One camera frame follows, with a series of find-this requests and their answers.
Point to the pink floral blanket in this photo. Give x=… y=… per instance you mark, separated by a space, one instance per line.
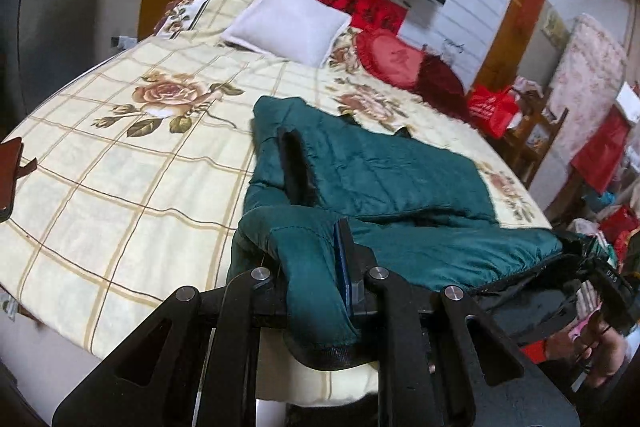
x=590 y=82

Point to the white pillow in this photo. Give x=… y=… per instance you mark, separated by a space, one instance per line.
x=290 y=24

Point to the person's right hand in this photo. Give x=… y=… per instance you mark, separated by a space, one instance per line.
x=607 y=352

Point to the red wall banner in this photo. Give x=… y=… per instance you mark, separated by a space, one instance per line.
x=365 y=7

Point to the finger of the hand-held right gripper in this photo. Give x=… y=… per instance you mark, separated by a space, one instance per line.
x=570 y=241
x=555 y=271

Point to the bed with floral checked sheet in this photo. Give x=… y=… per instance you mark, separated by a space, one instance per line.
x=125 y=167

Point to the small wall picture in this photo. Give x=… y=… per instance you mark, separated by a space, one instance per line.
x=556 y=27

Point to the grey refrigerator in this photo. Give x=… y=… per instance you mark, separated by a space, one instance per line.
x=65 y=17

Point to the red heart-shaped pillow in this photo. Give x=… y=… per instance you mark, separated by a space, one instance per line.
x=392 y=57

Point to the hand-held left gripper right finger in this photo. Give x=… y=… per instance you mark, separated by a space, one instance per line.
x=342 y=257

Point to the red plastic bag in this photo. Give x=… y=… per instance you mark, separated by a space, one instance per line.
x=492 y=112

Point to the pile of colourful clothes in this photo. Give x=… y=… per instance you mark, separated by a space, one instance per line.
x=610 y=222

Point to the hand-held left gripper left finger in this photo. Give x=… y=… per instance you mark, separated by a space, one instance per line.
x=250 y=307

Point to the wooden chair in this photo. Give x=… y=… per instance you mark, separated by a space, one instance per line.
x=537 y=142

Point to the dark red fuzzy cushion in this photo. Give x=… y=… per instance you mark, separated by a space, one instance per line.
x=445 y=87

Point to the red paper bag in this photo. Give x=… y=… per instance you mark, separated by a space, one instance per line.
x=600 y=152

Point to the green puffer jacket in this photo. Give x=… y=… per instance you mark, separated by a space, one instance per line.
x=400 y=172

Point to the dark brown object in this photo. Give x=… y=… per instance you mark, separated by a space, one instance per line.
x=12 y=177

